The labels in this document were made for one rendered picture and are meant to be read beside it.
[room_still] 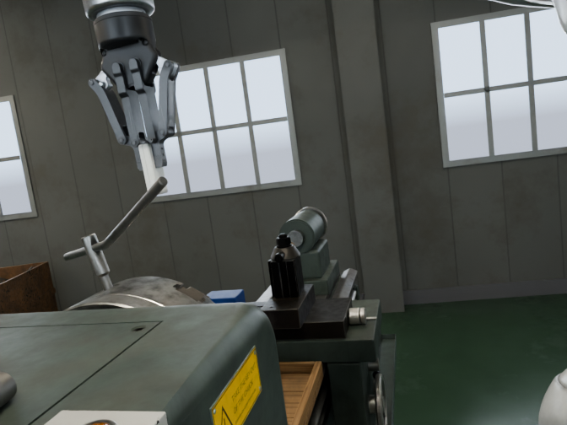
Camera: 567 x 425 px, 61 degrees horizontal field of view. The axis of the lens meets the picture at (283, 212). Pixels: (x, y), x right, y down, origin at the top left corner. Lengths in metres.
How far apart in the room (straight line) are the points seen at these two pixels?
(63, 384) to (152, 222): 4.03
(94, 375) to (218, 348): 0.10
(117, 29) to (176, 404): 0.48
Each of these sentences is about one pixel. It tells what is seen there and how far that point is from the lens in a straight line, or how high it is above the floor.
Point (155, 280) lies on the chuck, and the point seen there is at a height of 1.23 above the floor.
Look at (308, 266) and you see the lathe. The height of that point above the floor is 0.97.
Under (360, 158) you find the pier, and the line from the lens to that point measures 3.78.
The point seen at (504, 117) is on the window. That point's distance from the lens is 4.08.
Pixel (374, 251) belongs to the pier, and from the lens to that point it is 3.88.
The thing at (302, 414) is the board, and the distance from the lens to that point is 0.99.
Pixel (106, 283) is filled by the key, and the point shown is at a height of 1.24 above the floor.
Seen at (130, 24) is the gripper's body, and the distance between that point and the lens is 0.68.
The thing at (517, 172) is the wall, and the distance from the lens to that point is 4.14.
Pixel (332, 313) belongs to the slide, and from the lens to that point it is 1.28.
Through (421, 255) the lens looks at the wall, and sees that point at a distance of 4.09.
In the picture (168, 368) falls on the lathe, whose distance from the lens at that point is 0.39.
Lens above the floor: 1.41
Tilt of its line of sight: 7 degrees down
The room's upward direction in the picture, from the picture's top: 8 degrees counter-clockwise
